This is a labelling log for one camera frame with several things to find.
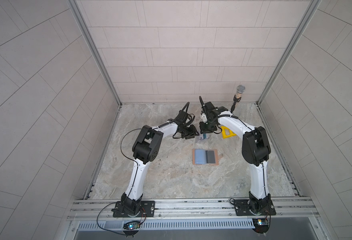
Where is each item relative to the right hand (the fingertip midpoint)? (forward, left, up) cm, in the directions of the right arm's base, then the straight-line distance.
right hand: (201, 131), depth 95 cm
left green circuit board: (-46, +37, -2) cm, 59 cm away
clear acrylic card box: (-5, -1, -1) cm, 5 cm away
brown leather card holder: (-15, -1, -4) cm, 16 cm away
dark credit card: (-15, -4, -5) cm, 16 cm away
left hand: (0, 0, -2) cm, 2 cm away
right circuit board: (-49, -22, -7) cm, 54 cm away
